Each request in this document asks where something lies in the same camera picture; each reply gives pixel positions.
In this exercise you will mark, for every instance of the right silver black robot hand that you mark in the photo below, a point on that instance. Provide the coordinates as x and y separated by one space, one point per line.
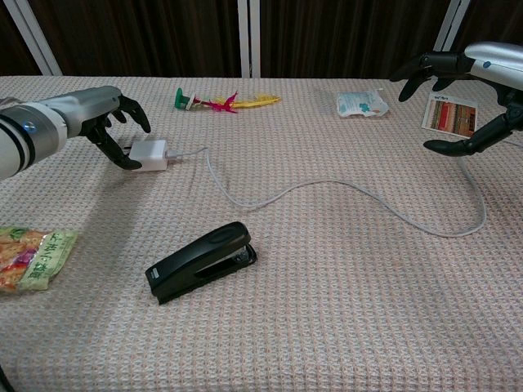
494 61

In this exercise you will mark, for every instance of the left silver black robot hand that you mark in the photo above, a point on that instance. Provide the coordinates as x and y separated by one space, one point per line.
96 104

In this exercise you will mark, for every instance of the white charger block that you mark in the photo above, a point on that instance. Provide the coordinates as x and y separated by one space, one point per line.
151 157

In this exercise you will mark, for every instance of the red striped picture card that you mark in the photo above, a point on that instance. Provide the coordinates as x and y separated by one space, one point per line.
449 116

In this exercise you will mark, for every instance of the dark brown curtain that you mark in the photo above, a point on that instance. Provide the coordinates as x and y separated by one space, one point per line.
143 36

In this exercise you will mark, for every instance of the feather shuttlecock with green base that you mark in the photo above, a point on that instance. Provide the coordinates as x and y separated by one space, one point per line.
222 104

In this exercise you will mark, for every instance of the white wet wipes packet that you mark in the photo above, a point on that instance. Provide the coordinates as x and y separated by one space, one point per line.
359 104

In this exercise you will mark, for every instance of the green snack packet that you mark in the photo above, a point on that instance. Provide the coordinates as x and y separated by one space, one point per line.
37 257

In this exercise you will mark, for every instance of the black stapler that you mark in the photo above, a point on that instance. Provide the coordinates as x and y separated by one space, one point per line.
192 261

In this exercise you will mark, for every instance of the woven beige tablecloth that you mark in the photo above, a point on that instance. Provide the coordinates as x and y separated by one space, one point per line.
327 306

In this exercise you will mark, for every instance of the slanted white frame post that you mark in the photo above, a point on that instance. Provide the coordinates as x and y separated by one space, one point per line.
34 41
451 24

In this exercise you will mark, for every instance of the upright white frame post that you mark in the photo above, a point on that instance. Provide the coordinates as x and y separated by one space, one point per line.
249 36

